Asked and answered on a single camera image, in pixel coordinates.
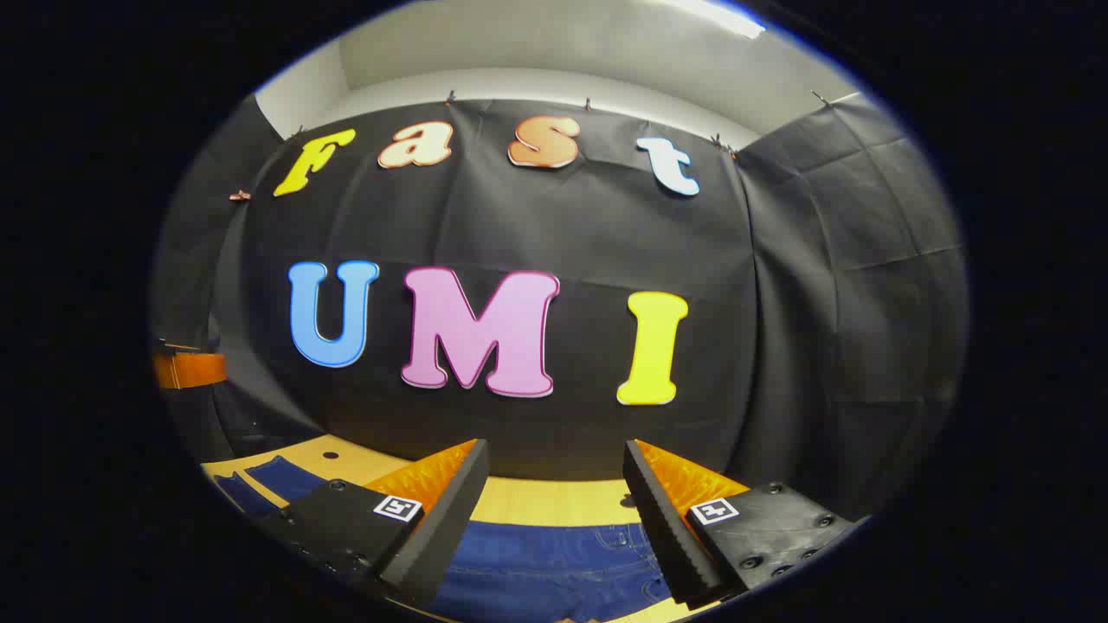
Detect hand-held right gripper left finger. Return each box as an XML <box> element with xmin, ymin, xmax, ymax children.
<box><xmin>258</xmin><ymin>438</ymin><xmax>491</xmax><ymax>609</ymax></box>

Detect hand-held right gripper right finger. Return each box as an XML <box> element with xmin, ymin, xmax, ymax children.
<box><xmin>623</xmin><ymin>438</ymin><xmax>871</xmax><ymax>608</ymax></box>

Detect blue denim jeans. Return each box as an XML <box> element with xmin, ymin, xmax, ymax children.
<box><xmin>212</xmin><ymin>454</ymin><xmax>686</xmax><ymax>623</ymax></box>

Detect black backdrop cloth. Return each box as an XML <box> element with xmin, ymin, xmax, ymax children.
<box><xmin>149</xmin><ymin>91</ymin><xmax>970</xmax><ymax>520</ymax></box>

